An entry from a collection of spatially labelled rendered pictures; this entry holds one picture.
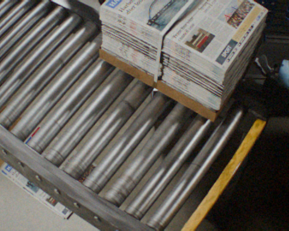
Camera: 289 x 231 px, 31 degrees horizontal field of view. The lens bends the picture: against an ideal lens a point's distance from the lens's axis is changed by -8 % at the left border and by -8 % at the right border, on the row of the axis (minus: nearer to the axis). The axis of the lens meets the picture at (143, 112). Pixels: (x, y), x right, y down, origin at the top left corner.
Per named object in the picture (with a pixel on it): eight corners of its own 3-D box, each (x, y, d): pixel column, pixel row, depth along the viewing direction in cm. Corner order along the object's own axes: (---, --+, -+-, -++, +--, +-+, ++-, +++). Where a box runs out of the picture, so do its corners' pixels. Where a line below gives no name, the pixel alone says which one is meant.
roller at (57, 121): (135, 50, 168) (136, 40, 164) (37, 163, 147) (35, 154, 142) (121, 43, 169) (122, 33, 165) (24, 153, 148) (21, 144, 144)
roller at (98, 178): (188, 81, 164) (194, 74, 159) (91, 201, 142) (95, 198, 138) (174, 70, 164) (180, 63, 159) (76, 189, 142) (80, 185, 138)
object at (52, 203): (105, 170, 229) (105, 169, 228) (66, 219, 216) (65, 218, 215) (38, 125, 239) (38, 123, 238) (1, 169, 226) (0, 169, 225)
